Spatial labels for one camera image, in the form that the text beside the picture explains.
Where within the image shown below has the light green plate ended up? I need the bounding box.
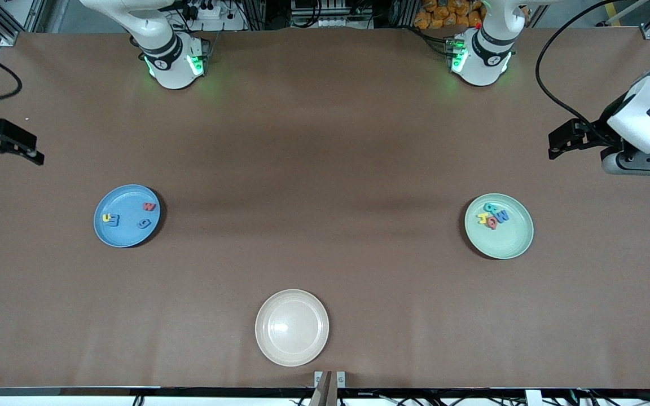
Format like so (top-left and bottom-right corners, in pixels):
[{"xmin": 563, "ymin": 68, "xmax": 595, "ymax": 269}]
[{"xmin": 464, "ymin": 193, "xmax": 534, "ymax": 260}]

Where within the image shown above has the blue plate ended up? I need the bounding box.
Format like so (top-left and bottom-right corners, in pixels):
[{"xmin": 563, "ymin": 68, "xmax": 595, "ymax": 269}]
[{"xmin": 93, "ymin": 184, "xmax": 161, "ymax": 248}]

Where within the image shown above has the bag of orange snacks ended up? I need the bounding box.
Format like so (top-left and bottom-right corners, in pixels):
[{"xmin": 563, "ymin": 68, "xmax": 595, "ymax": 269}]
[{"xmin": 414, "ymin": 0, "xmax": 486, "ymax": 30}]

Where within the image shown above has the white power strip with plugs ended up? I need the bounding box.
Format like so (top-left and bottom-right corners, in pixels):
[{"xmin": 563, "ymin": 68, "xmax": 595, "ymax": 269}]
[{"xmin": 188, "ymin": 0, "xmax": 224, "ymax": 20}]

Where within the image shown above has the brown table mat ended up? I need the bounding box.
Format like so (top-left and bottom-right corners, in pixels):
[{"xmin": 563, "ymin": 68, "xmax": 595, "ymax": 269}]
[{"xmin": 0, "ymin": 25, "xmax": 650, "ymax": 390}]

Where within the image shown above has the beige plate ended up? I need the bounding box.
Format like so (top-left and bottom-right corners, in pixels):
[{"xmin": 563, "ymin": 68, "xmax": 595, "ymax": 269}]
[{"xmin": 255, "ymin": 289, "xmax": 330, "ymax": 367}]

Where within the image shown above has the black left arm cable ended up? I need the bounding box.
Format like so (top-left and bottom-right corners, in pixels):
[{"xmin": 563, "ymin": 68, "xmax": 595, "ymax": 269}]
[{"xmin": 535, "ymin": 0, "xmax": 625, "ymax": 136}]

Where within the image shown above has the metal mounting bracket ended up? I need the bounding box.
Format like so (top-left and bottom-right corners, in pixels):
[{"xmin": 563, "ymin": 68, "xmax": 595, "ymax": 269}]
[{"xmin": 314, "ymin": 370, "xmax": 346, "ymax": 390}]

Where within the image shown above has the camera stand post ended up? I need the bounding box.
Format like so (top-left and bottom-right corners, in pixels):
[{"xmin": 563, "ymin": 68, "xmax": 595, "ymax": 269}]
[{"xmin": 309, "ymin": 370, "xmax": 338, "ymax": 406}]

